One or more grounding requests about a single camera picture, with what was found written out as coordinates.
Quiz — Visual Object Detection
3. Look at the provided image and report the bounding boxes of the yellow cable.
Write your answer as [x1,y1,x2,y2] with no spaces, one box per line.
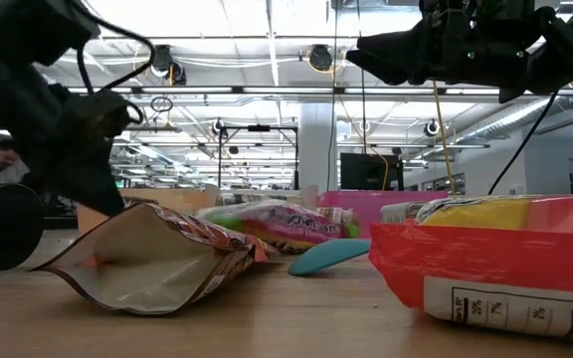
[431,79,456,194]

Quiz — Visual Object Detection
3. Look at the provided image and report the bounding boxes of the silver ventilation duct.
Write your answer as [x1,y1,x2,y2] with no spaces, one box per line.
[453,74,573,146]

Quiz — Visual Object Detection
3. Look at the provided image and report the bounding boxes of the black ceiling cable reel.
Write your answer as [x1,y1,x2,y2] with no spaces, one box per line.
[307,43,335,74]
[422,117,442,139]
[210,117,230,139]
[149,43,189,87]

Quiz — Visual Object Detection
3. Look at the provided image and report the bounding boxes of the orange plastic bin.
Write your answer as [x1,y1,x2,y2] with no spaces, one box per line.
[75,186,214,236]

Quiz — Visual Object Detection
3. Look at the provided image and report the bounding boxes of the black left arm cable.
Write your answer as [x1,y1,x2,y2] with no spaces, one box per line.
[76,8,157,125]

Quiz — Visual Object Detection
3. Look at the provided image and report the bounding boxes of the teal round lid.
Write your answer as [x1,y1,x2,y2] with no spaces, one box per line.
[286,238,373,277]

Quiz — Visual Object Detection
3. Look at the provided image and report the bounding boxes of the orange brown snack pouch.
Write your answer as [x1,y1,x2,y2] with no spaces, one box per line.
[28,201,287,316]

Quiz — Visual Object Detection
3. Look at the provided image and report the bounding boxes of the black monitor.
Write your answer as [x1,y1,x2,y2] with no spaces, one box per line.
[339,151,406,192]

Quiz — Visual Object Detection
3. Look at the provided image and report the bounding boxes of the green pink ramen packet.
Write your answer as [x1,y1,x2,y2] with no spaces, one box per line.
[194,198,362,256]

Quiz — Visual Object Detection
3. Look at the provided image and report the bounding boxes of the red plastic bin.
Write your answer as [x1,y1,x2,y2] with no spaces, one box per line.
[315,189,451,240]

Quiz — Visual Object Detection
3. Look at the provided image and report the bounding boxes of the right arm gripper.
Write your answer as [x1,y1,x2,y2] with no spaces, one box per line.
[344,0,546,90]

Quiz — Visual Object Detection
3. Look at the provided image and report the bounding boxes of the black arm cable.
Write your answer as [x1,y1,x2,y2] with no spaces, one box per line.
[76,8,157,125]
[486,88,562,196]

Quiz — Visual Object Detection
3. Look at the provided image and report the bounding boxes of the black hanging cable ring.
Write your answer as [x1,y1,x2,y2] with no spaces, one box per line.
[150,95,175,114]

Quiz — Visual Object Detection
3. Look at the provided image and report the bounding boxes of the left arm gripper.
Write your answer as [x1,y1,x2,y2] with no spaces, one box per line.
[17,83,144,219]

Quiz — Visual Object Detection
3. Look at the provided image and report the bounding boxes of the black background rig frame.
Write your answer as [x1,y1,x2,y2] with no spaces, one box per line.
[216,123,300,190]

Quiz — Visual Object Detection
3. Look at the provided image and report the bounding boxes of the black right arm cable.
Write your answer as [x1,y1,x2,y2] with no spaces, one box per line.
[486,88,562,196]

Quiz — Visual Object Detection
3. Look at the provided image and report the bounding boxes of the orange ramen packet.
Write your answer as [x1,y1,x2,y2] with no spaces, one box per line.
[367,193,573,345]

